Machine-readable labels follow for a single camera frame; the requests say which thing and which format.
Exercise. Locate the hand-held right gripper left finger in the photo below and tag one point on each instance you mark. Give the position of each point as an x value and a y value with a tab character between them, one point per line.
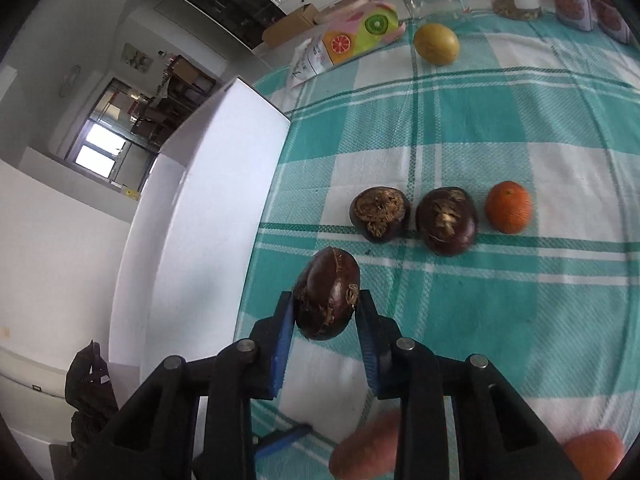
282	350

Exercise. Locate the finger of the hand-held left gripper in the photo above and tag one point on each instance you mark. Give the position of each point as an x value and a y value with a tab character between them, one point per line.
282	439

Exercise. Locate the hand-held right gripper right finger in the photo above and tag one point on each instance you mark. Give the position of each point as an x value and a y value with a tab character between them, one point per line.
372	355

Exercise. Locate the dark purple water chestnut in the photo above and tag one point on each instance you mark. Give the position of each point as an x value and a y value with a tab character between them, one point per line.
446	222
380	215
325	295

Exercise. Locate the yellow round pear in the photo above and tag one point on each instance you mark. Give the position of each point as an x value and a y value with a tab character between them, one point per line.
436	44

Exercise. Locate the teal checked tablecloth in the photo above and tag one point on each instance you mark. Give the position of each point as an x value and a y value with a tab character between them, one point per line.
500	300

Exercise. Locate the white foam board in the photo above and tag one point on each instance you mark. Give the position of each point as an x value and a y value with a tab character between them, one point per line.
210	200

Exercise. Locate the black bag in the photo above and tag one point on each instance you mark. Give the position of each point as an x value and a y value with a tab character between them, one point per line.
90	390

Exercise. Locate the fruit print plastic bag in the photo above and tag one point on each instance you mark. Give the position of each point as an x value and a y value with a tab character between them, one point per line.
350	40

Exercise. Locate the cardboard box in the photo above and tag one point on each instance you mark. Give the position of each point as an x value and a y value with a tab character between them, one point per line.
290	25

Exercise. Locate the dark display cabinet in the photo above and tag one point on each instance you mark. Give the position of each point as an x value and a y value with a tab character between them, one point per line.
220	0

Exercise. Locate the framed wall picture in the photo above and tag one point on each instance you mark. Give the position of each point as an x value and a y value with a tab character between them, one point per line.
137	56

